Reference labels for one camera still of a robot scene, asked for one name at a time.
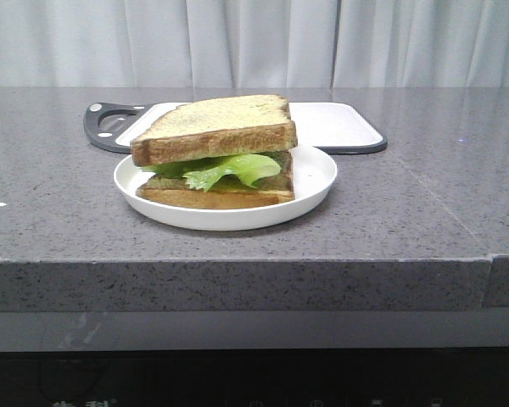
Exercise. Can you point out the black induction cooktop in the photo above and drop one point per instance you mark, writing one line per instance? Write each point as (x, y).
(337, 377)

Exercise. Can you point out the white round plate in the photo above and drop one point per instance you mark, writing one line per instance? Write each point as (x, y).
(314, 173)

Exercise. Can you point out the green lettuce leaf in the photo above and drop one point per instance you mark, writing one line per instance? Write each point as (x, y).
(203, 174)

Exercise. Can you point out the white curtain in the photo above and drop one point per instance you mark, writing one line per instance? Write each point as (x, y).
(255, 43)

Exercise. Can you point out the bread slice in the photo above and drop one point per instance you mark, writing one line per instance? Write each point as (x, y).
(217, 127)
(227, 193)

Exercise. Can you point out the white grey cutting board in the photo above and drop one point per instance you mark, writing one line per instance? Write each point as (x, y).
(335, 128)

